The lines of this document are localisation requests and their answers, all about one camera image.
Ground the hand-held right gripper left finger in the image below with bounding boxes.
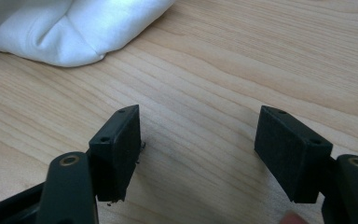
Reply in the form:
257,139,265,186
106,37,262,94
88,105,143,203

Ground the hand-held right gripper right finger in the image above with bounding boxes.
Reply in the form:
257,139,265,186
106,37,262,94
254,105,334,204

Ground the white skirt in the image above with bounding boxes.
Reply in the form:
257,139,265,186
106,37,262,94
0,0,176,68

